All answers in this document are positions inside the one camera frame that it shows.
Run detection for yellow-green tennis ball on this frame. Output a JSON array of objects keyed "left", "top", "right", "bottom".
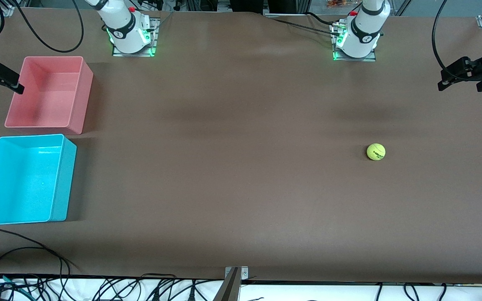
[{"left": 367, "top": 143, "right": 386, "bottom": 161}]

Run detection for pink plastic bin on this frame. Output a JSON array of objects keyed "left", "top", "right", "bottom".
[{"left": 5, "top": 56, "right": 94, "bottom": 135}]

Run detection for blue plastic bin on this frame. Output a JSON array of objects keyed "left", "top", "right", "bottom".
[{"left": 0, "top": 134, "right": 77, "bottom": 226}]

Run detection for dark clothed person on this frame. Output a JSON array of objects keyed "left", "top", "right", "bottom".
[{"left": 229, "top": 0, "right": 298, "bottom": 14}]

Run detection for grey metal pole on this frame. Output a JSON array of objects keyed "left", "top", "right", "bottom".
[{"left": 213, "top": 268, "right": 241, "bottom": 301}]

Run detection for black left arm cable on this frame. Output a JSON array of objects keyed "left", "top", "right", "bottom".
[{"left": 432, "top": 0, "right": 469, "bottom": 71}]

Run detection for metal base plate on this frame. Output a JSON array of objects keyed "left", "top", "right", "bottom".
[
  {"left": 111, "top": 18, "right": 160, "bottom": 58},
  {"left": 331, "top": 23, "right": 378, "bottom": 62}
]

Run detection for thin grey cable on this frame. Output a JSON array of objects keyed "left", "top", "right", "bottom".
[{"left": 151, "top": 10, "right": 175, "bottom": 33}]

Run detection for teal cable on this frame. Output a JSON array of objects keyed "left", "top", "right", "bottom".
[{"left": 0, "top": 273, "right": 30, "bottom": 293}]

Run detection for black cable with plug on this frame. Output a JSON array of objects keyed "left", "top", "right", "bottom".
[
  {"left": 182, "top": 279, "right": 202, "bottom": 301},
  {"left": 141, "top": 278, "right": 170, "bottom": 301}
]

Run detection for small metal bracket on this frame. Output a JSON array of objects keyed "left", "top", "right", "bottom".
[{"left": 224, "top": 266, "right": 249, "bottom": 280}]

